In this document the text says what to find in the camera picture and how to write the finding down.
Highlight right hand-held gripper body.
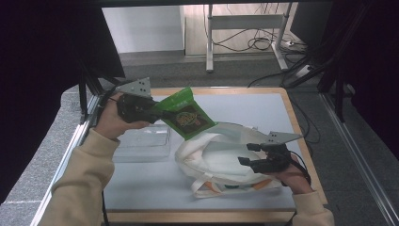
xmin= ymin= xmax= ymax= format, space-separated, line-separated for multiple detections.
xmin=252 ymin=131 xmax=304 ymax=174

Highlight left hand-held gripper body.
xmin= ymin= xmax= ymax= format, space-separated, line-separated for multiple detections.
xmin=115 ymin=77 xmax=161 ymax=124

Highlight green snack packet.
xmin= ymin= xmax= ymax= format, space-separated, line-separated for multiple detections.
xmin=152 ymin=87 xmax=217 ymax=141

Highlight white patterned canvas tote bag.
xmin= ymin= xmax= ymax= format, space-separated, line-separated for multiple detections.
xmin=174 ymin=121 xmax=283 ymax=200

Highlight clear plastic container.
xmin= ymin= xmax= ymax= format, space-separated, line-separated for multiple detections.
xmin=111 ymin=122 xmax=173 ymax=164

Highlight person's right hand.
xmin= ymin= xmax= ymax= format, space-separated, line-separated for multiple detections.
xmin=272 ymin=156 xmax=314 ymax=196

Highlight person's left hand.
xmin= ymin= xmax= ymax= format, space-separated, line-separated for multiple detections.
xmin=93 ymin=92 xmax=151 ymax=141

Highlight black metal stand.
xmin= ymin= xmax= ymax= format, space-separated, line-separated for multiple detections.
xmin=76 ymin=59 xmax=131 ymax=121
xmin=281 ymin=6 xmax=356 ymax=123

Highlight light grey table mat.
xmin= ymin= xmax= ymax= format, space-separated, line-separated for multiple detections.
xmin=103 ymin=92 xmax=297 ymax=211

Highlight white board panel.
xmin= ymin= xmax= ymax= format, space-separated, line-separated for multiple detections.
xmin=102 ymin=6 xmax=186 ymax=54

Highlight white power strip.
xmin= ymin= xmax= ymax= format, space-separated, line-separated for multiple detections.
xmin=295 ymin=64 xmax=314 ymax=79

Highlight black curtain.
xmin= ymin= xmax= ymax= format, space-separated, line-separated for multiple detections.
xmin=0 ymin=0 xmax=126 ymax=205
xmin=316 ymin=0 xmax=399 ymax=161

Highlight right hand-held gripper cable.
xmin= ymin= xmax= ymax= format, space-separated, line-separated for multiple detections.
xmin=283 ymin=150 xmax=312 ymax=226

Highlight aluminium rail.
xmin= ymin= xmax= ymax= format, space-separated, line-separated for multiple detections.
xmin=319 ymin=92 xmax=399 ymax=226
xmin=29 ymin=93 xmax=102 ymax=226

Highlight black floor cables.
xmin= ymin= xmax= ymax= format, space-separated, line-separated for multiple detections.
xmin=213 ymin=27 xmax=314 ymax=89

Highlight white metal stand frame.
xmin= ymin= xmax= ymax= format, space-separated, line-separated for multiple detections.
xmin=205 ymin=3 xmax=295 ymax=73

